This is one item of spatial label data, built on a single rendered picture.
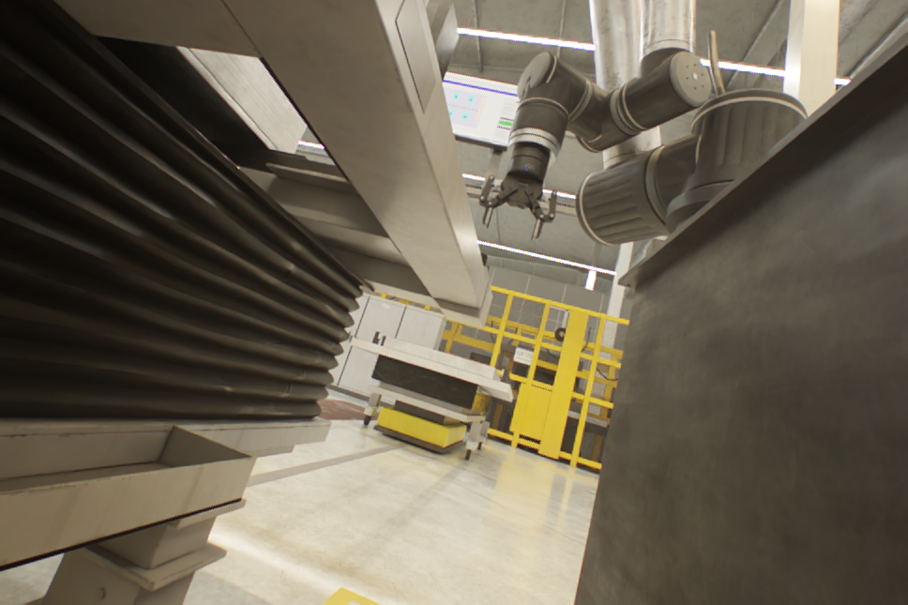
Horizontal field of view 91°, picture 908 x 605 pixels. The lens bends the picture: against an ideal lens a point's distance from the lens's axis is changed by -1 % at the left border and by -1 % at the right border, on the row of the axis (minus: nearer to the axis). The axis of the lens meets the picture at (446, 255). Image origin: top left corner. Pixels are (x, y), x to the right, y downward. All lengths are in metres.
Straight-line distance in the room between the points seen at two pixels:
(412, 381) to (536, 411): 5.21
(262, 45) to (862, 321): 0.49
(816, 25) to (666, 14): 4.03
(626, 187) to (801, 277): 0.63
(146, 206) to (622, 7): 1.13
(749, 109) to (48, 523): 1.08
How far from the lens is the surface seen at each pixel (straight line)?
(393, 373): 4.88
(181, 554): 0.69
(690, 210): 0.93
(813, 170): 0.58
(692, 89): 0.97
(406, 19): 0.36
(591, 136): 1.07
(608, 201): 1.14
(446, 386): 4.76
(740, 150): 0.97
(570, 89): 1.01
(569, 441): 10.92
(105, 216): 0.57
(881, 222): 0.47
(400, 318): 9.35
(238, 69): 0.84
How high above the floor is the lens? 0.57
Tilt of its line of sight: 16 degrees up
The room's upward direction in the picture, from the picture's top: 18 degrees clockwise
